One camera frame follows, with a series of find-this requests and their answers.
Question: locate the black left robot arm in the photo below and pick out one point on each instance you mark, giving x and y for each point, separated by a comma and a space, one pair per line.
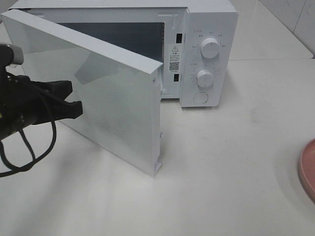
24, 102

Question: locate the white microwave door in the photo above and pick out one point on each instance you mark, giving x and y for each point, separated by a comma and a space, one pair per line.
120, 90

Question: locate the pink round plate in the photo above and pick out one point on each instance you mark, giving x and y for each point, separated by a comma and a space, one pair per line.
306, 169

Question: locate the upper white power knob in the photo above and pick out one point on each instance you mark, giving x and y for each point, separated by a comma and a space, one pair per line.
210, 47

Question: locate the round white door button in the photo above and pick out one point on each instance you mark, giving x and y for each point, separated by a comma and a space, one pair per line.
200, 97

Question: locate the white microwave oven body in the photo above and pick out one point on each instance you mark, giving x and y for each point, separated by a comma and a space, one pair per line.
168, 31

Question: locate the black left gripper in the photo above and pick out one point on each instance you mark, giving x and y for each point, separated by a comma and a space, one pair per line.
23, 101

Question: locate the white timer knob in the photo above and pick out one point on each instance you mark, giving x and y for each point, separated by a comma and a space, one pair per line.
204, 78

